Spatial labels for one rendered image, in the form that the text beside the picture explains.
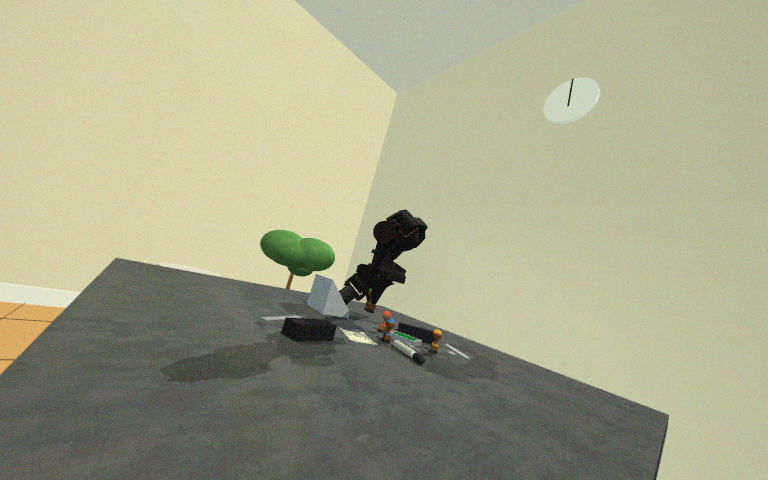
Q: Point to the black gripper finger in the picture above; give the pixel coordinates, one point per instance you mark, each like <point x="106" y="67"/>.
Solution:
<point x="368" y="285"/>
<point x="378" y="287"/>

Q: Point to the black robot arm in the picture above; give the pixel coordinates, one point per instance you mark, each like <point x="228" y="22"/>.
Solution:
<point x="399" y="233"/>

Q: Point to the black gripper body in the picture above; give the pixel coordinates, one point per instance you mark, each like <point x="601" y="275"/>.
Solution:
<point x="380" y="266"/>

